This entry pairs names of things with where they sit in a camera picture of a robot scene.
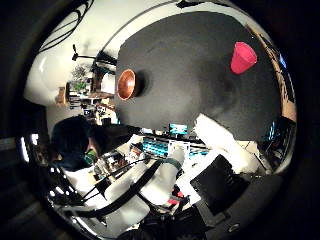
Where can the red plastic cup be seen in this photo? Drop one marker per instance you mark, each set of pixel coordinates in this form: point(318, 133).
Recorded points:
point(242, 58)

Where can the computer monitor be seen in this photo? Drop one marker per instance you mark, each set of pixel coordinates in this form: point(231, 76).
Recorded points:
point(178, 129)

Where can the blue storage bin rack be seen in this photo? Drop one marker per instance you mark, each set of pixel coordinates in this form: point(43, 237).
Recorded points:
point(155, 146)

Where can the brown wooden bowl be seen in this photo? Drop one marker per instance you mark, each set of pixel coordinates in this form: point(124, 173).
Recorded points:
point(126, 85)

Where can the person with dark hair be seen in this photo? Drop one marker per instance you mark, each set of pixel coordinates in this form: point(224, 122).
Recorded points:
point(71, 141)

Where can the black stand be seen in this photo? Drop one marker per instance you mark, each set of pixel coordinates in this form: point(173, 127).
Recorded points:
point(100, 59)

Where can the green potted plant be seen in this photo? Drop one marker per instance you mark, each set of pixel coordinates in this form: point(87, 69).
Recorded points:
point(80, 76)

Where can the wooden shelf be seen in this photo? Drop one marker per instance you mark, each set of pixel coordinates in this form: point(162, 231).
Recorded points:
point(61, 96)

